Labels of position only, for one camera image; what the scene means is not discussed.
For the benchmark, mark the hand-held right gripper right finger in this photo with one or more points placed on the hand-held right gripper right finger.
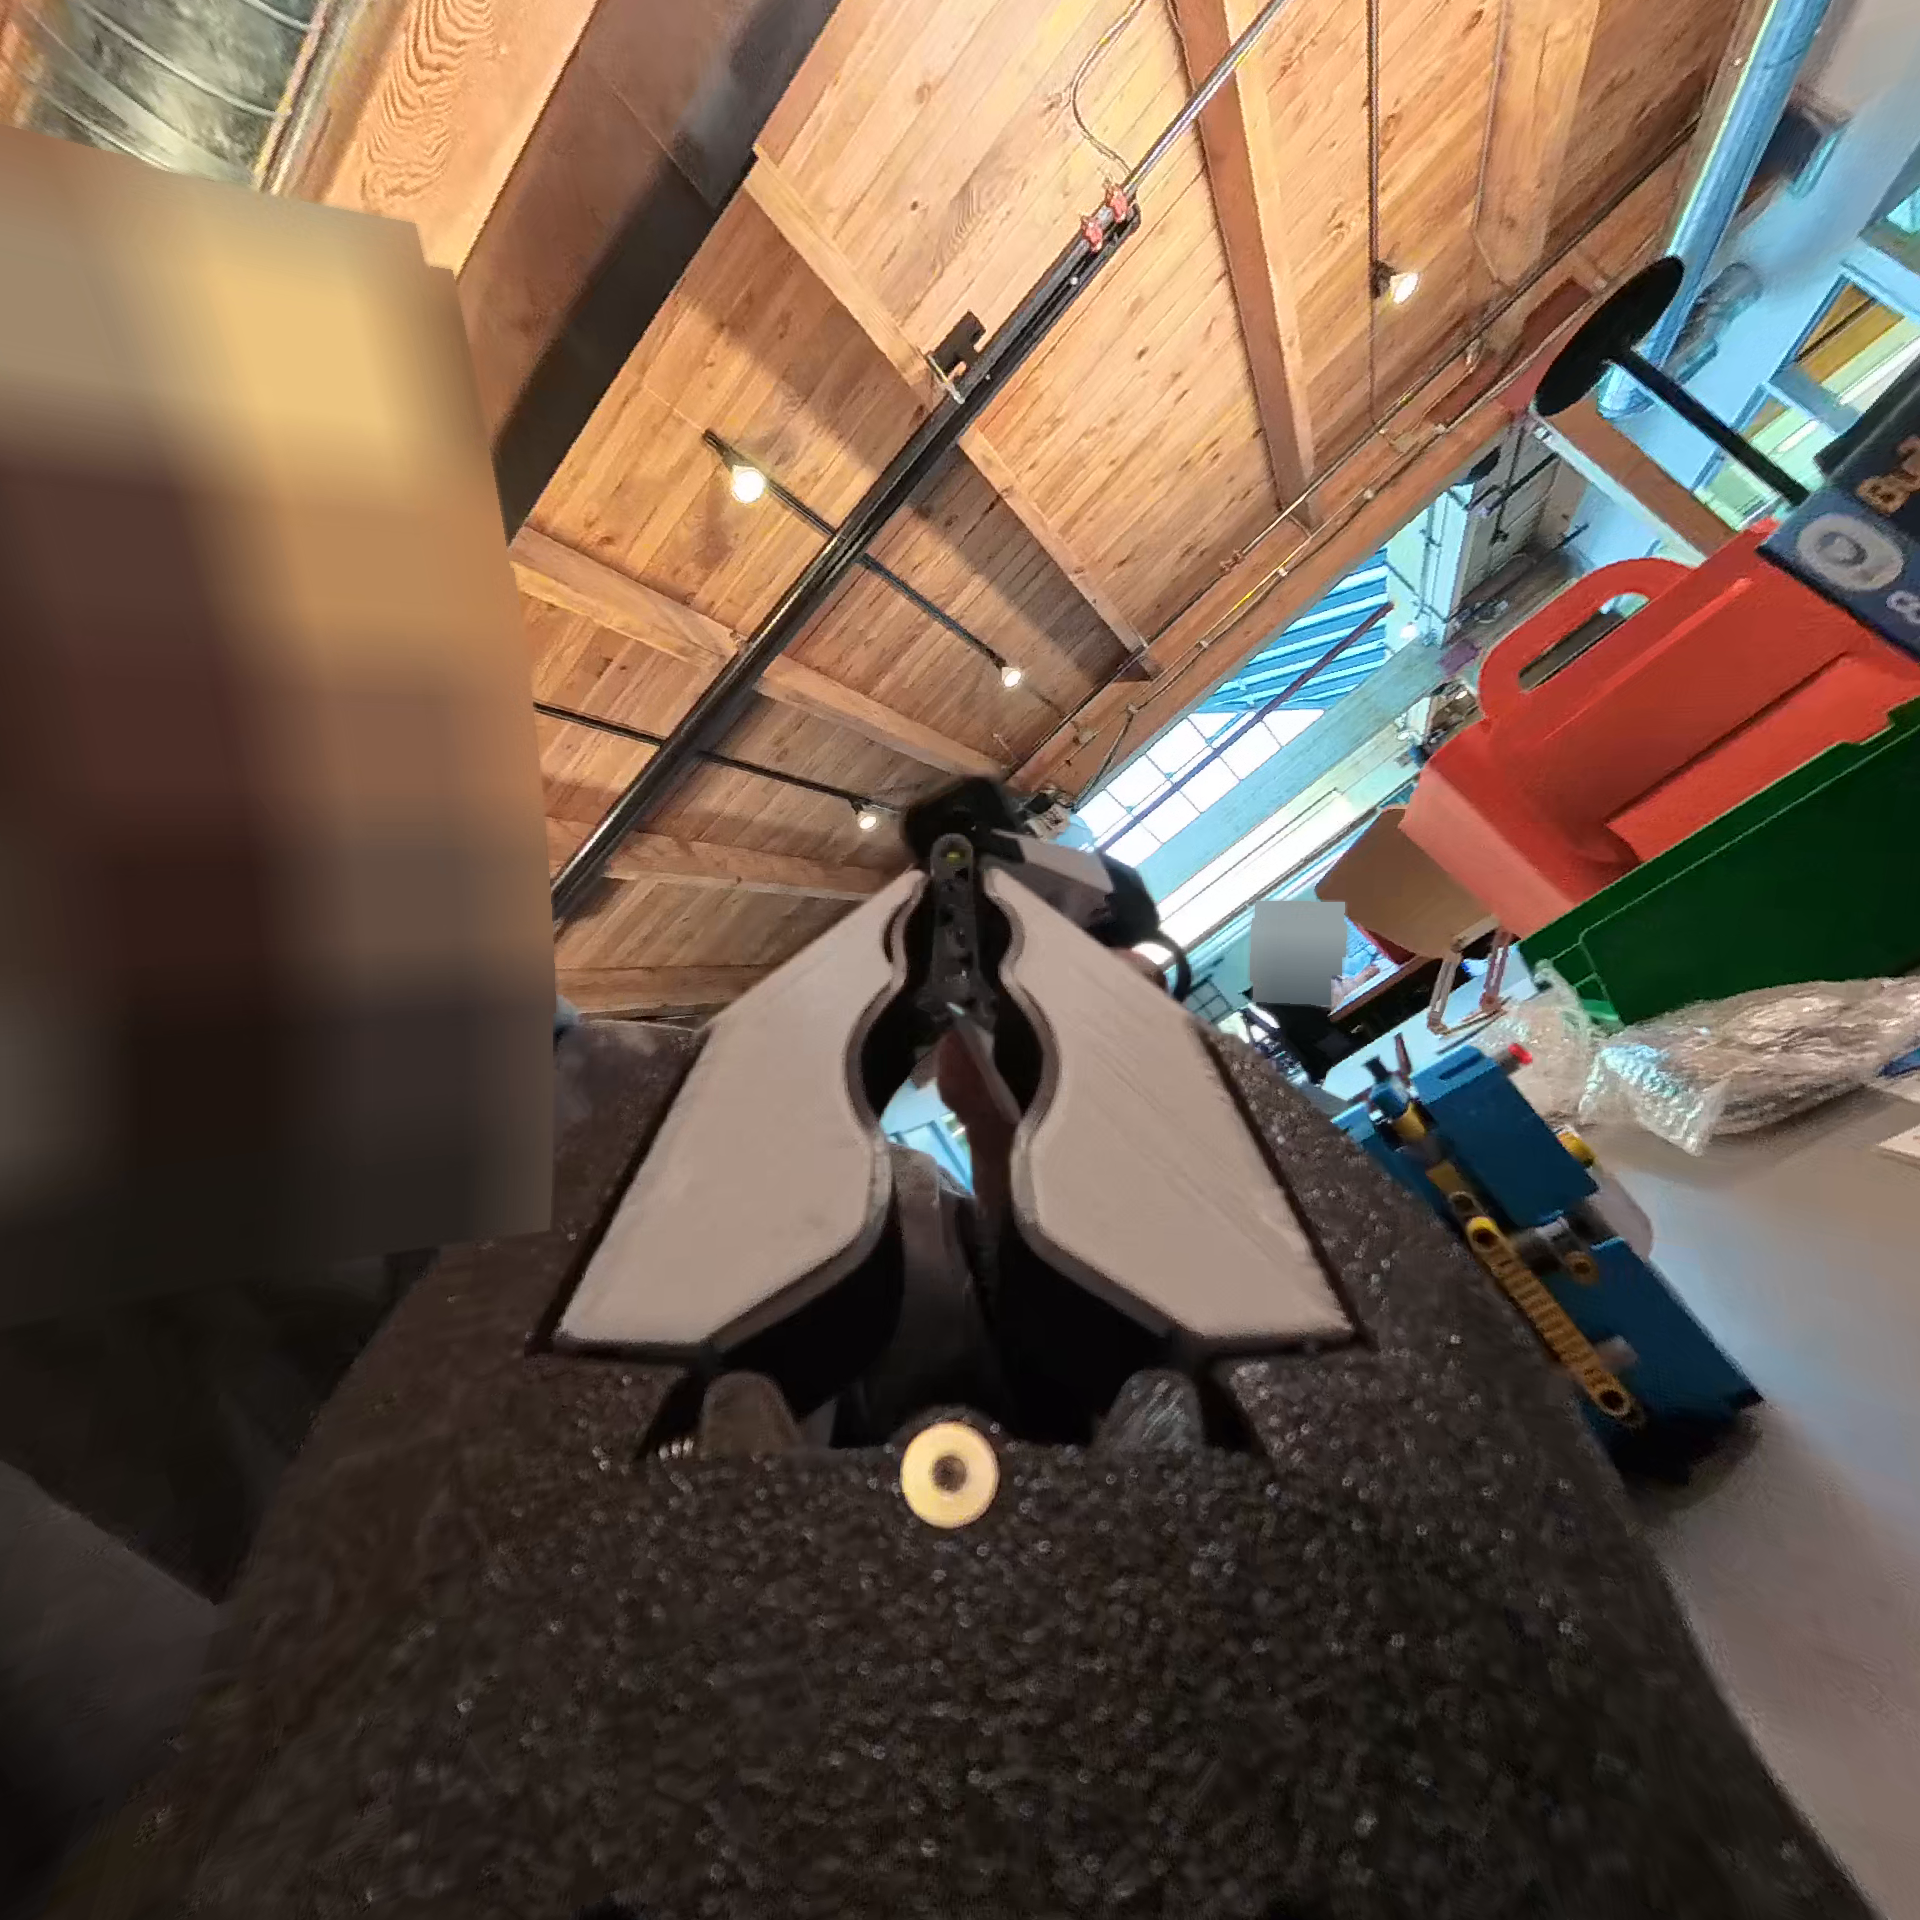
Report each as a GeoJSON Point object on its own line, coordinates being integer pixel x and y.
{"type": "Point", "coordinates": [1170, 1183]}

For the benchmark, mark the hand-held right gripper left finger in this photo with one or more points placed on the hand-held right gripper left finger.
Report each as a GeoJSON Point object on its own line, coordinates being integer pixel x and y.
{"type": "Point", "coordinates": [735, 1183]}

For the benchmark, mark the grey perforated building beam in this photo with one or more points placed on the grey perforated building beam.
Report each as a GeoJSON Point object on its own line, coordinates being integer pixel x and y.
{"type": "Point", "coordinates": [952, 913]}

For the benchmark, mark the blue building block toy robot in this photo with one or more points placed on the blue building block toy robot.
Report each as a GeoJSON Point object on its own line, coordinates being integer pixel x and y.
{"type": "Point", "coordinates": [1515, 1140]}

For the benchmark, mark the clear plastic wrap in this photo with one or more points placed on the clear plastic wrap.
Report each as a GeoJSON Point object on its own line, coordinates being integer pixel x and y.
{"type": "Point", "coordinates": [1550, 1048]}

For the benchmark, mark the bubble wrap bag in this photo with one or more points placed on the bubble wrap bag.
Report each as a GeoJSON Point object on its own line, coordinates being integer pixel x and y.
{"type": "Point", "coordinates": [1737, 1065]}

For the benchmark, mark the green plastic bin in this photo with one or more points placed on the green plastic bin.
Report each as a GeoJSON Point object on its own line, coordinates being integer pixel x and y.
{"type": "Point", "coordinates": [1773, 885]}

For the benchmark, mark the orange carrier box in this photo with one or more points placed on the orange carrier box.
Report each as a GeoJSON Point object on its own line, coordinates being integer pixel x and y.
{"type": "Point", "coordinates": [1652, 706]}

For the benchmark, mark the dark blue robot kit box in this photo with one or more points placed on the dark blue robot kit box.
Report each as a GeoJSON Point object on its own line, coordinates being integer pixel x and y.
{"type": "Point", "coordinates": [1858, 524]}

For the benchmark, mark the black round stand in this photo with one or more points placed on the black round stand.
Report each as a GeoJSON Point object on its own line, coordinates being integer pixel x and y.
{"type": "Point", "coordinates": [1613, 328]}

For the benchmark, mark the black ceiling rail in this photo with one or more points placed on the black ceiling rail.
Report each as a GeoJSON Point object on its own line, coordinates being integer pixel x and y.
{"type": "Point", "coordinates": [844, 555]}

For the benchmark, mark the silver ventilation duct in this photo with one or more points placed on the silver ventilation duct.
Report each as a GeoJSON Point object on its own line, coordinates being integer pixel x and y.
{"type": "Point", "coordinates": [167, 76]}

